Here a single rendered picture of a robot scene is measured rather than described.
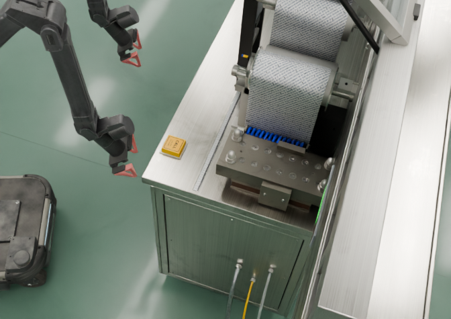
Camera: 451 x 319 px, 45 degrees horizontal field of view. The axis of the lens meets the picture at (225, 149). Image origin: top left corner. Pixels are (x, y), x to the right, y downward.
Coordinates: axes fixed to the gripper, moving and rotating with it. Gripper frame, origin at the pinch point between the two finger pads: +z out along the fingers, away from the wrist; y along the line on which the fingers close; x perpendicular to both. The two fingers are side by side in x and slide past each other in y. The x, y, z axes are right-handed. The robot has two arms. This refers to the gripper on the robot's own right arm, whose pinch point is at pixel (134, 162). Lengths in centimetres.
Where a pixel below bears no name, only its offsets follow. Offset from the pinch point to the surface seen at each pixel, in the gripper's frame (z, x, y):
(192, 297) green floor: 101, 35, -6
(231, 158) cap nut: 14.9, -28.3, 0.5
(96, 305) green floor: 78, 74, -8
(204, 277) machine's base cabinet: 84, 19, -5
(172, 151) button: 16.8, -4.6, 13.5
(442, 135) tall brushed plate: 7, -91, -21
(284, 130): 24, -45, 11
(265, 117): 17.2, -41.1, 14.3
